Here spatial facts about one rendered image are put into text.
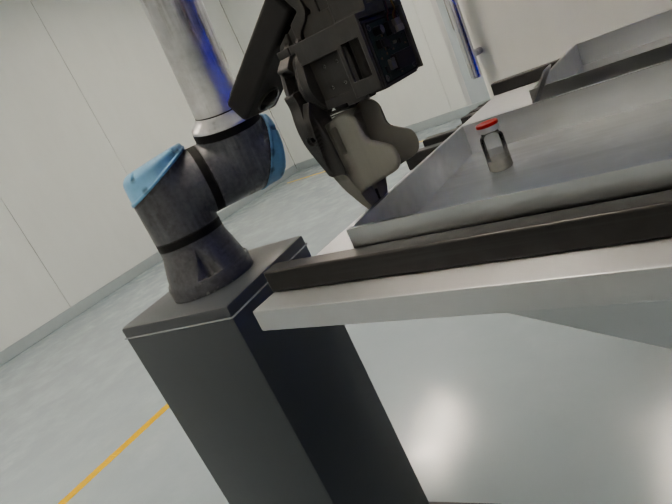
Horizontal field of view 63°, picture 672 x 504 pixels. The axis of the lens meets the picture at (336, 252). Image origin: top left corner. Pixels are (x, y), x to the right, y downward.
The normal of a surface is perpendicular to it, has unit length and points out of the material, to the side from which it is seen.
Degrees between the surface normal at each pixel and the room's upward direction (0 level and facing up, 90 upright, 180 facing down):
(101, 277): 90
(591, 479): 0
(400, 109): 90
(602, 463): 0
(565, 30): 90
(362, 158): 93
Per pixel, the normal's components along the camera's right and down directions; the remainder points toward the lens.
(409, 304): -0.51, 0.47
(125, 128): 0.76, -0.14
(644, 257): -0.40, -0.87
